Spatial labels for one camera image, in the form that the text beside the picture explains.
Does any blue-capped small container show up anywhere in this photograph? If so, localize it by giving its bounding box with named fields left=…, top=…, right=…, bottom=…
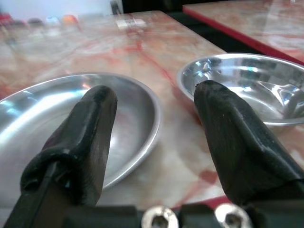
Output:
left=45, top=16, right=60, bottom=27

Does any large shallow steel plate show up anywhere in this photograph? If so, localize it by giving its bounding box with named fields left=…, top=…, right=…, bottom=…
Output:
left=0, top=72, right=162, bottom=190

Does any dark round small container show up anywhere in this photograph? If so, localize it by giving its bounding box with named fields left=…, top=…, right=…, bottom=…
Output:
left=28, top=18, right=45, bottom=29

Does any white label card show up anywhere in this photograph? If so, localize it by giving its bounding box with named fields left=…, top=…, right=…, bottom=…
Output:
left=115, top=18, right=146, bottom=29

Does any marble table with red edge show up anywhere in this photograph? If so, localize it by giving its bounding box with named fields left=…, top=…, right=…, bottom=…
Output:
left=182, top=0, right=304, bottom=66

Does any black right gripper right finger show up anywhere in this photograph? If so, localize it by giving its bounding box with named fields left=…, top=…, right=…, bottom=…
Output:
left=193, top=80, right=304, bottom=209

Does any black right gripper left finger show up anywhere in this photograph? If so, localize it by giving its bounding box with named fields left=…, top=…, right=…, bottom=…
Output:
left=3, top=85, right=119, bottom=228

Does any red blurry object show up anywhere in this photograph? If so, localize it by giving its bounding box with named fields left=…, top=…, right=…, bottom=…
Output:
left=0, top=13, right=15, bottom=27

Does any small steel bowl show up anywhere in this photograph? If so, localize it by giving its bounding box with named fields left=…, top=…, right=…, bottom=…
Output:
left=176, top=53, right=304, bottom=127

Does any orange round object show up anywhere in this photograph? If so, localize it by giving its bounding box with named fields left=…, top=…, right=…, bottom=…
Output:
left=62, top=14, right=78, bottom=26

